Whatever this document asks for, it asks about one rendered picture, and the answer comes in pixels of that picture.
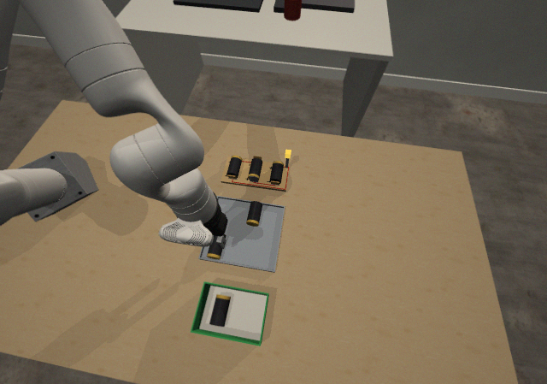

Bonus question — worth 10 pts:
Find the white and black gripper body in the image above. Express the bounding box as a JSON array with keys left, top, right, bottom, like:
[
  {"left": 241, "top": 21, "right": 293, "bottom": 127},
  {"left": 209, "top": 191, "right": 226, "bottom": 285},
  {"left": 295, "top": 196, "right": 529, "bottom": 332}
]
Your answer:
[{"left": 159, "top": 187, "right": 228, "bottom": 247}]

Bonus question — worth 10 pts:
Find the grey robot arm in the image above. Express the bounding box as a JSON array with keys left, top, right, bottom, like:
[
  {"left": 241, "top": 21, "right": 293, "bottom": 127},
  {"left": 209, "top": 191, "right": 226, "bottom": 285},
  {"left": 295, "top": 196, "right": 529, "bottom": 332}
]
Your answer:
[{"left": 0, "top": 0, "right": 209, "bottom": 226}]

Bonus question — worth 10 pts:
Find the black cylinder with yellow top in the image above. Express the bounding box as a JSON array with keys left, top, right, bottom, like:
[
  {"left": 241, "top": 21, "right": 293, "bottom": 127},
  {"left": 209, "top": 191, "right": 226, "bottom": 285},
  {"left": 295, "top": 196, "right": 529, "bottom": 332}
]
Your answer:
[
  {"left": 226, "top": 156, "right": 242, "bottom": 178},
  {"left": 246, "top": 201, "right": 262, "bottom": 227},
  {"left": 270, "top": 161, "right": 284, "bottom": 183},
  {"left": 248, "top": 158, "right": 262, "bottom": 180},
  {"left": 209, "top": 294, "right": 231, "bottom": 327},
  {"left": 207, "top": 235, "right": 222, "bottom": 259}
]

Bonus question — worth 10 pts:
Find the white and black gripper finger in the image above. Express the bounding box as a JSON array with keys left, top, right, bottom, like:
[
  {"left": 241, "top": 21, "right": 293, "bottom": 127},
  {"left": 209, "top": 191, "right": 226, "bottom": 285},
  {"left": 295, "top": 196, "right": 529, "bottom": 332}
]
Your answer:
[{"left": 216, "top": 235, "right": 226, "bottom": 249}]

